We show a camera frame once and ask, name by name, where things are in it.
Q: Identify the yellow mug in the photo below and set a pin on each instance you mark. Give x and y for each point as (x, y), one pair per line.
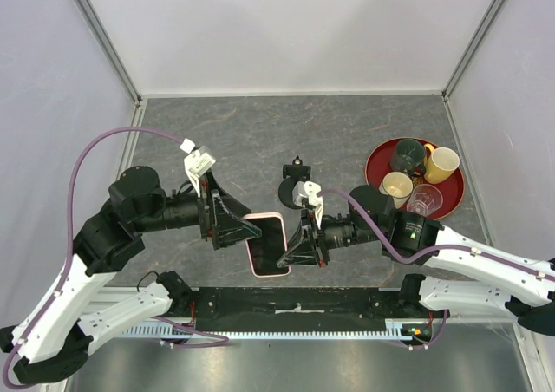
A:
(440, 163)

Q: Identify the dark green mug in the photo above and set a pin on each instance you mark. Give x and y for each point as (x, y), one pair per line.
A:
(408, 157)

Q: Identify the round red tray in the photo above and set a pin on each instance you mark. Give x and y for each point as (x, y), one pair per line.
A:
(452, 189)

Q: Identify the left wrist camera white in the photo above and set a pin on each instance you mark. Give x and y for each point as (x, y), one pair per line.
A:
(197, 162)

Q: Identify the white cable duct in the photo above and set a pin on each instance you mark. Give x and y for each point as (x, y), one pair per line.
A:
(157, 330)

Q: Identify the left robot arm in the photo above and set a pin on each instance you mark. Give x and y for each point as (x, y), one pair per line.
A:
(55, 340)

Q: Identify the phone with pink case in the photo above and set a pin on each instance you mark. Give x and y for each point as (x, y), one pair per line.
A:
(265, 250)

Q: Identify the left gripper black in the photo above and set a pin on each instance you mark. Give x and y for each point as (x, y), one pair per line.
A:
(223, 205)

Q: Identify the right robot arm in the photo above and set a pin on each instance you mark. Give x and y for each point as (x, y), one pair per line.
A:
(496, 282)

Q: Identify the black phone stand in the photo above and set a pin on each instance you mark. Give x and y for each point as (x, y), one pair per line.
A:
(293, 173)

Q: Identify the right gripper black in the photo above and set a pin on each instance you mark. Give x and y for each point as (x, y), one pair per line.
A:
(303, 251)

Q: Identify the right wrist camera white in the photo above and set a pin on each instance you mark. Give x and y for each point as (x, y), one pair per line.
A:
(307, 193)

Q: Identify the clear drinking glass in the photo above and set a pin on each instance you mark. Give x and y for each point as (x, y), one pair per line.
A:
(425, 200)

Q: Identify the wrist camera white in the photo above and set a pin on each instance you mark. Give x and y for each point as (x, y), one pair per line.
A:
(197, 162)
(307, 193)

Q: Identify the cream white cup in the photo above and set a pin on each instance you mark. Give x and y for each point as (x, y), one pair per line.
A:
(398, 186)

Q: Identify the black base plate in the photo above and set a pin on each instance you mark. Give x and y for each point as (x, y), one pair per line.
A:
(299, 309)

